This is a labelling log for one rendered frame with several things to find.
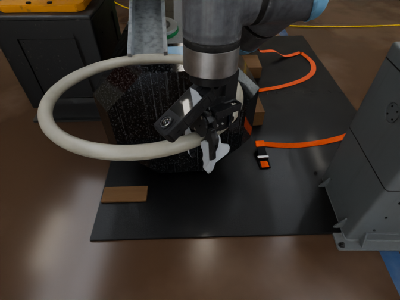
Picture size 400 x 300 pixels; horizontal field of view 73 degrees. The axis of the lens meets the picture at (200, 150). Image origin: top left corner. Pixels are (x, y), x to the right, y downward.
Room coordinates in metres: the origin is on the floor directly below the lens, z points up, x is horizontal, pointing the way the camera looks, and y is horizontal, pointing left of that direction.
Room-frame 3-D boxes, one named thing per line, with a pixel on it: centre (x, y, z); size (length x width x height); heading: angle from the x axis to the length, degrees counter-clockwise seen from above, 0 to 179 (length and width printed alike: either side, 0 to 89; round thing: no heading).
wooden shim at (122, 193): (0.89, 0.43, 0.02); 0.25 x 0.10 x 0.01; 92
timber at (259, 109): (1.65, -0.38, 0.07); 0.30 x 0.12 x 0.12; 5
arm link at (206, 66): (0.42, -0.02, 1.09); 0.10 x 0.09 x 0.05; 36
